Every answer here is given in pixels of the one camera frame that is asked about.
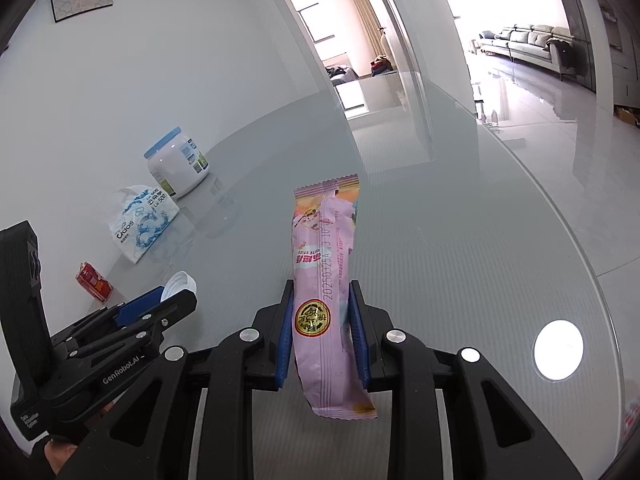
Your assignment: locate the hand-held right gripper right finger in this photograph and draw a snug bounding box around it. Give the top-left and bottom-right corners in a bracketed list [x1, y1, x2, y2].
[347, 280, 583, 480]

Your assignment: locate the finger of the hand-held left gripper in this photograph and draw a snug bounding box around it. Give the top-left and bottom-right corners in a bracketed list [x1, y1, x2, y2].
[57, 286, 167, 347]
[65, 290, 198, 359]

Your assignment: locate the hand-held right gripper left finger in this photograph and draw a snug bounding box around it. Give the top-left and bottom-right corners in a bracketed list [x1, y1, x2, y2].
[60, 280, 296, 480]

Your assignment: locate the white plastic cap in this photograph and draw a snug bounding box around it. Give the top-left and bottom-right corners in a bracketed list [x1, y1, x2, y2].
[161, 271, 198, 303]

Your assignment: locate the pink snack wrapper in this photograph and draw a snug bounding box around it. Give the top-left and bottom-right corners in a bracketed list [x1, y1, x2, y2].
[291, 172, 377, 420]

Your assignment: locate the person's left hand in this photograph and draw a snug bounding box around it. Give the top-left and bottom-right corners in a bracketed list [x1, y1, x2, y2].
[44, 437, 83, 476]

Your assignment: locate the red soda can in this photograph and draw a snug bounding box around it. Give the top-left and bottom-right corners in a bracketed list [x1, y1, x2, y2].
[76, 261, 114, 303]

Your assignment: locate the white blue tissue pack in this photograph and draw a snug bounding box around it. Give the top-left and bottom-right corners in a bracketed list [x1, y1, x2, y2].
[106, 185, 181, 263]

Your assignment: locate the white jar with blue lid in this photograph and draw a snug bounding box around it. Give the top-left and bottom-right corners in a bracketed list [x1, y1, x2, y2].
[144, 127, 210, 198]

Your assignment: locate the beige curtain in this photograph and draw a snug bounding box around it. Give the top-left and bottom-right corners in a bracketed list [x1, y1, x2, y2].
[350, 0, 396, 78]

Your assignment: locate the white door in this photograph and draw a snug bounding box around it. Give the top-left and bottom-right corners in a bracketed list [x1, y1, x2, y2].
[367, 0, 426, 76]

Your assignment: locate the grey sofa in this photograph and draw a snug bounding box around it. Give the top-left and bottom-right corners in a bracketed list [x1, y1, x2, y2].
[479, 24, 576, 81]

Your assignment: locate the dark jacket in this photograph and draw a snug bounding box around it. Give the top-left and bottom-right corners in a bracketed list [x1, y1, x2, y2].
[547, 37, 573, 68]

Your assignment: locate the dark tall cabinet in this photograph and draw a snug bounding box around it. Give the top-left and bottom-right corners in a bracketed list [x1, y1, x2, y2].
[556, 0, 598, 93]

